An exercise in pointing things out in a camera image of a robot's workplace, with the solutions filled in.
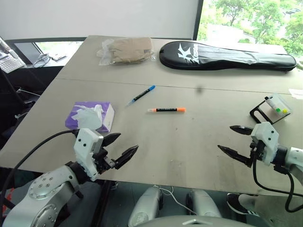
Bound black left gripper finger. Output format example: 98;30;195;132
102;132;122;148
114;145;140;170

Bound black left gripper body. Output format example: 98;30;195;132
93;147;119;175

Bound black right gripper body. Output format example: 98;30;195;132
249;138;263;162

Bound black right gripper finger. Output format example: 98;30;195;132
217;145;253;169
229;125;254;136

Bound purple tissue box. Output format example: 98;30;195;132
64;101;116;133

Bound clear plastic tube rack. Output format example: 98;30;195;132
264;92;294;122

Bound blue capped marker pen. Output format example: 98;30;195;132
125;85;156;108

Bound orange-capped marker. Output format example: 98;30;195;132
147;107;187;114

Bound black metal stand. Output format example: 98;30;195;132
249;97;293;125

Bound black table leg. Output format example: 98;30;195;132
94;180;112;227

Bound black and white sneaker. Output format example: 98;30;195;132
227;192;261;217

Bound silver left robot leg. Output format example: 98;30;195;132
127;186;164;227

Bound silver robot leg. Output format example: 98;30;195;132
127;186;164;227
185;189;223;218

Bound silver right robot leg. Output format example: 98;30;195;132
185;189;223;218

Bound white paper sheet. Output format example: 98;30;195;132
288;88;303;98

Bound grey robot torso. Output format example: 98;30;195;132
146;213;261;227

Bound black racket bag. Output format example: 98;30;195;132
159;40;297;72

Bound clear bag with brown cloth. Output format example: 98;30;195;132
96;36;156;66

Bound grey keyboard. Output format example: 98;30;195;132
0;52;26;73

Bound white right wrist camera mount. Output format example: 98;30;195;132
250;122;280;166

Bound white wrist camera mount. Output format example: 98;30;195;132
250;122;280;166
73;128;104;182

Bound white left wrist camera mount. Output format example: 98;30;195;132
73;128;104;182

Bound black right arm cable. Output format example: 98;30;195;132
252;151;298;213

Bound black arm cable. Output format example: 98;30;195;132
0;129;81;217
252;151;298;213

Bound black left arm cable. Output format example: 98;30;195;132
0;129;81;217

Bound thin white cord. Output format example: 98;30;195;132
153;185;197;215

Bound grey coiled cables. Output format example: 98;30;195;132
33;52;52;69

